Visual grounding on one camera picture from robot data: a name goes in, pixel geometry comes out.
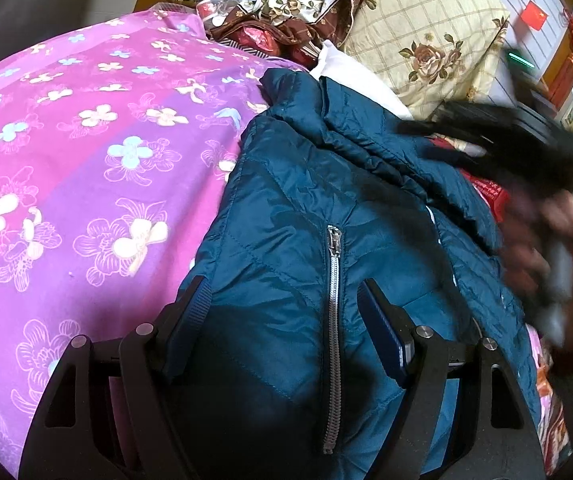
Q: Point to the clear plastic bag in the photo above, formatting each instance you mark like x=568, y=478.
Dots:
x=224, y=5

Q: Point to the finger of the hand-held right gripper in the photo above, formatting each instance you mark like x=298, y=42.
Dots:
x=436, y=122

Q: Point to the floral satin cloth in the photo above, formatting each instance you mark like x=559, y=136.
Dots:
x=286, y=5

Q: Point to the teal puffer jacket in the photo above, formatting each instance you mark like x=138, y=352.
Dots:
x=276, y=210

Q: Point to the person's right hand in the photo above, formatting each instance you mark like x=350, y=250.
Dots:
x=566, y=240

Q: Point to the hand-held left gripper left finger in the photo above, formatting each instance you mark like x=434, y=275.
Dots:
x=194, y=310

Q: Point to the white pillow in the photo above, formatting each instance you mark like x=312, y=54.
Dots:
x=361, y=80

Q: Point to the red shiny packet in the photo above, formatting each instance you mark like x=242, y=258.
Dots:
x=254, y=37

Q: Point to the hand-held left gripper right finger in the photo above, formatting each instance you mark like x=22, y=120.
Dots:
x=386, y=330

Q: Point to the small red wall flag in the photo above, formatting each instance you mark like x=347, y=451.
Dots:
x=534, y=15

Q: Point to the cream plaid floral quilt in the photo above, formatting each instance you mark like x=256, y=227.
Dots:
x=426, y=35

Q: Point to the pink floral bed sheet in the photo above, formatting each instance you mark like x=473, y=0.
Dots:
x=91, y=160

